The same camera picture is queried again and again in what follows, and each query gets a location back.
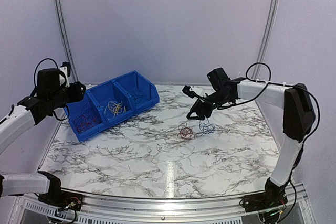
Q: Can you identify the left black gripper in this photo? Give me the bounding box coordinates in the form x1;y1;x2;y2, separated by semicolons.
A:
48;81;86;110

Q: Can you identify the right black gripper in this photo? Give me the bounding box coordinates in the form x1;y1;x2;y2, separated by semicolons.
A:
186;91;232;121

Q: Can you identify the red wire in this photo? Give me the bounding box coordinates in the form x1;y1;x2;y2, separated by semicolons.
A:
177;122;196;141
75;108;103;133
73;103;102;134

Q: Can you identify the yellow wire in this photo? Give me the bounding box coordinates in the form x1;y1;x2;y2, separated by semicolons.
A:
103;100;127;117
112;100;129;116

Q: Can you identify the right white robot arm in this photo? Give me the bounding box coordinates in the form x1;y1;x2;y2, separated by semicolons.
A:
182;68;316;207

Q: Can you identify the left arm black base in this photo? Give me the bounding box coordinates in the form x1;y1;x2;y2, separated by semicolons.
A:
38;171;83;211

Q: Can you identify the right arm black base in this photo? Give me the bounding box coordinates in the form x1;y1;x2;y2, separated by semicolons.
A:
239;178;290;212

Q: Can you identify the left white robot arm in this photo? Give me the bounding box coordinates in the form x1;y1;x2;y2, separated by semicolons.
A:
1;66;86;206

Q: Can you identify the blue three-compartment plastic bin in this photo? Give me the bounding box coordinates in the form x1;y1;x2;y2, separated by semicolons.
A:
64;71;160;142

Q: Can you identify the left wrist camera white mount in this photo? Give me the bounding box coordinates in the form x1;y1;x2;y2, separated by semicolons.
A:
59;62;71;88

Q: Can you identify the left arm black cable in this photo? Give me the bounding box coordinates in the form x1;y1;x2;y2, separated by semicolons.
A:
0;58;69;122

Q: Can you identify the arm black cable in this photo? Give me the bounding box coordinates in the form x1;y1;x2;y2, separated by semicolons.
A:
217;62;321;209
0;58;69;122

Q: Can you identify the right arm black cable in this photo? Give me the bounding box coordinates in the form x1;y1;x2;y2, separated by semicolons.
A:
217;62;321;209

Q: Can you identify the right aluminium corner post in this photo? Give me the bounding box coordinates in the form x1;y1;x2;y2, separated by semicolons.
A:
251;0;282;80

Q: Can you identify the aluminium front rail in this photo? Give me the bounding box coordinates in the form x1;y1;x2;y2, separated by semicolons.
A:
9;184;316;223

